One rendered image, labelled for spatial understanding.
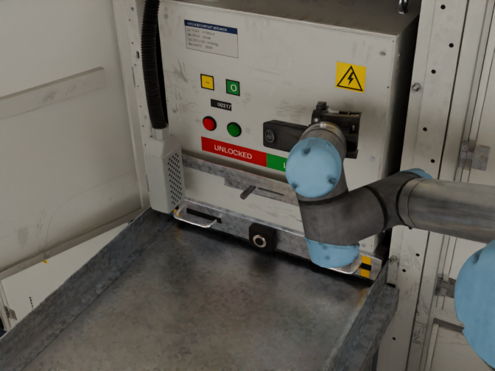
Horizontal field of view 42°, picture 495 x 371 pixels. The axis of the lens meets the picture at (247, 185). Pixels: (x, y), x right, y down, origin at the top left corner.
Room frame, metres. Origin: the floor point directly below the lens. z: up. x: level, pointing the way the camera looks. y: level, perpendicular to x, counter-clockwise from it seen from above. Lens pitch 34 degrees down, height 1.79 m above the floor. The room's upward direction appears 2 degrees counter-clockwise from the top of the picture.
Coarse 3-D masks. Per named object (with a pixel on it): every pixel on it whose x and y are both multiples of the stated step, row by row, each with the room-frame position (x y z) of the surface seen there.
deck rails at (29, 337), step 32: (160, 224) 1.25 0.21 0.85; (96, 256) 1.06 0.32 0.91; (128, 256) 1.13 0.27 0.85; (64, 288) 0.97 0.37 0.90; (96, 288) 1.03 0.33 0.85; (384, 288) 1.00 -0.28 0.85; (32, 320) 0.89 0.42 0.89; (64, 320) 0.93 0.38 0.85; (352, 320) 0.91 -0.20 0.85; (0, 352) 0.82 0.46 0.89; (32, 352) 0.85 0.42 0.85
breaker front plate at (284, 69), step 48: (240, 48) 1.18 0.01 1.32; (288, 48) 1.13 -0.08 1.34; (336, 48) 1.08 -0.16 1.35; (384, 48) 1.04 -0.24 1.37; (192, 96) 1.23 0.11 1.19; (240, 96) 1.18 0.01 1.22; (288, 96) 1.13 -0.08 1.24; (336, 96) 1.08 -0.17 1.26; (384, 96) 1.03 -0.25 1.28; (192, 144) 1.24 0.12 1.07; (240, 144) 1.18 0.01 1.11; (192, 192) 1.24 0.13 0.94; (240, 192) 1.18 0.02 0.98
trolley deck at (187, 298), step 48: (192, 240) 1.19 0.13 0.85; (240, 240) 1.18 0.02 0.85; (144, 288) 1.03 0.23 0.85; (192, 288) 1.02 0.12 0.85; (240, 288) 1.02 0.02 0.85; (288, 288) 1.02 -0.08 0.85; (336, 288) 1.01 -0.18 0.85; (96, 336) 0.89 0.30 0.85; (144, 336) 0.89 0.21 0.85; (192, 336) 0.89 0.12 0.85; (240, 336) 0.88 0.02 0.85; (288, 336) 0.88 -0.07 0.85
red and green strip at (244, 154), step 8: (208, 144) 1.22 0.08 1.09; (216, 144) 1.21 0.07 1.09; (224, 144) 1.20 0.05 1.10; (232, 144) 1.19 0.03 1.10; (216, 152) 1.21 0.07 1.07; (224, 152) 1.20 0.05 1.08; (232, 152) 1.19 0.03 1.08; (240, 152) 1.18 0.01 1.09; (248, 152) 1.17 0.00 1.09; (256, 152) 1.16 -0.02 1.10; (264, 152) 1.15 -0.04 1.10; (248, 160) 1.17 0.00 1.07; (256, 160) 1.16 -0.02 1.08; (264, 160) 1.15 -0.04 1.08; (272, 160) 1.14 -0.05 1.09; (280, 160) 1.13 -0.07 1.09; (272, 168) 1.14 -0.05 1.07; (280, 168) 1.13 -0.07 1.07
